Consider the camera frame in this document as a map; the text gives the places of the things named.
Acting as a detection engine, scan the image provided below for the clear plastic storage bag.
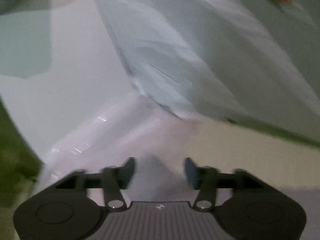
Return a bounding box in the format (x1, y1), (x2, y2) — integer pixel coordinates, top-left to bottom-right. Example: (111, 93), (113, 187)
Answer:
(1, 0), (197, 201)

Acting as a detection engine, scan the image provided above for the pale carrot print bedsheet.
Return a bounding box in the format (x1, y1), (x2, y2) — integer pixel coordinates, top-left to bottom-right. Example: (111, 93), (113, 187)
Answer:
(0, 0), (320, 145)

